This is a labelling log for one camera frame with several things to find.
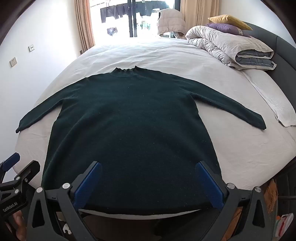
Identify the yellow pillow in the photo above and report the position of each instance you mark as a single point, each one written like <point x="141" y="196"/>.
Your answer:
<point x="230" y="21"/>

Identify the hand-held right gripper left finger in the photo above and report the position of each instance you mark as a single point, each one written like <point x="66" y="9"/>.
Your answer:
<point x="90" y="182"/>

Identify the folded grey duvet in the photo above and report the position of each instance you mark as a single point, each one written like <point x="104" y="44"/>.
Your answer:
<point x="229" y="46"/>

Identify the black glass door frame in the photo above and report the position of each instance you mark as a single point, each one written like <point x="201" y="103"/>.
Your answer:
<point x="133" y="18"/>

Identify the beige puffer vest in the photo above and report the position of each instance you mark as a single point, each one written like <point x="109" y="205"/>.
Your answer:
<point x="171" y="22"/>

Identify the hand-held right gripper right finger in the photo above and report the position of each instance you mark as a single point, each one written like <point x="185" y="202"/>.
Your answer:
<point x="210" y="183"/>

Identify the dark green sweater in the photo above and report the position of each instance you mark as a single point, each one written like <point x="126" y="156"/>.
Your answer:
<point x="129" y="129"/>

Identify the white towel on bed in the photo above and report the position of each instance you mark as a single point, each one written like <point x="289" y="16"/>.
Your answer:
<point x="270" y="97"/>

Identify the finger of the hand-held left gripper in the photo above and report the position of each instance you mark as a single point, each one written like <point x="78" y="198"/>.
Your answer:
<point x="27" y="170"/>
<point x="11" y="159"/>

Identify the white wall socket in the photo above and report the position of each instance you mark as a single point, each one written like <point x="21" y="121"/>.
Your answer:
<point x="31" y="47"/>

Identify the person's left hand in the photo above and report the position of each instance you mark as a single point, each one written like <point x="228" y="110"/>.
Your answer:
<point x="16" y="223"/>

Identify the purple pillow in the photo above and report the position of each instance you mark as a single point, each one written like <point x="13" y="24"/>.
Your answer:
<point x="225" y="29"/>

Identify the colourful patterned bag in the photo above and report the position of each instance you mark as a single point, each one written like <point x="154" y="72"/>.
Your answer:
<point x="285" y="226"/>

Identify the bed with white sheet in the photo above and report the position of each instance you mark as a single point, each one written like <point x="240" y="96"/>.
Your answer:
<point x="161" y="58"/>

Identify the hanging dark laundry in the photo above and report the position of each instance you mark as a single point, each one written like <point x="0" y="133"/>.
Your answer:
<point x="120" y="10"/>

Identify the beige curtain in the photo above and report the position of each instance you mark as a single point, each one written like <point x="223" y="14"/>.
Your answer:
<point x="198" y="11"/>
<point x="84" y="23"/>

